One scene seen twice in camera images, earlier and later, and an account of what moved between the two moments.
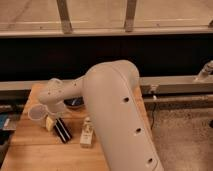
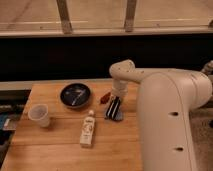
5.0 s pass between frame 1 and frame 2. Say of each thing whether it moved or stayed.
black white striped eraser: moved
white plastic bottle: stayed
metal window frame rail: stayed
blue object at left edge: stayed
